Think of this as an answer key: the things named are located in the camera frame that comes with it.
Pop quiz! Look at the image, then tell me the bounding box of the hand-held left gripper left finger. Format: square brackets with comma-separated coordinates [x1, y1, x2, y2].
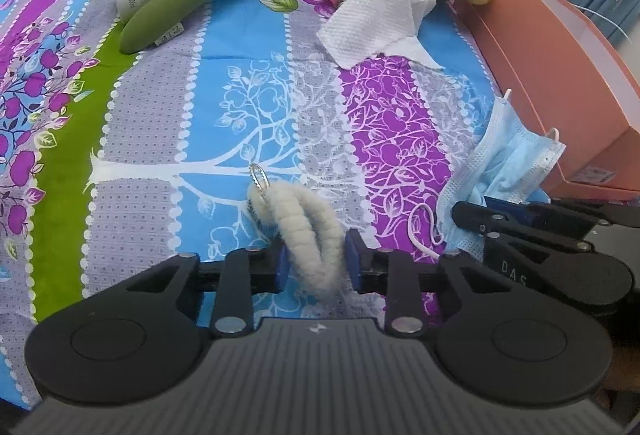
[125, 235, 290, 338]

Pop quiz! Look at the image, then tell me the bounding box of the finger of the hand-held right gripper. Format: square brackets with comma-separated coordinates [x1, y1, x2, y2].
[452, 201, 593, 253]
[484, 197, 640, 240]

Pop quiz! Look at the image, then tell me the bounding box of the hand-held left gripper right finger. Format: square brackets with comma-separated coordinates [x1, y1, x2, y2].
[345, 229, 516, 337]

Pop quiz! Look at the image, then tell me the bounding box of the white fuzzy keychain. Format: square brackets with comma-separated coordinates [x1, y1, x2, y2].
[247, 163, 348, 308]

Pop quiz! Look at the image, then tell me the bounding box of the blue face mask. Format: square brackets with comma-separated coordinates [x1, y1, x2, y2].
[407, 90, 567, 261]

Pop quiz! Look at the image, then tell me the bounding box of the orange cardboard box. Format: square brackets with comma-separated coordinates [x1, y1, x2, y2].
[450, 0, 640, 202]

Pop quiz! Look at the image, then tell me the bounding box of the white paper towel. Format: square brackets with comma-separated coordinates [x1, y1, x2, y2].
[317, 0, 442, 70]

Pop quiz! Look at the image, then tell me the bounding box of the floral striped bedsheet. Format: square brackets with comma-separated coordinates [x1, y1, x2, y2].
[0, 0, 551, 416]

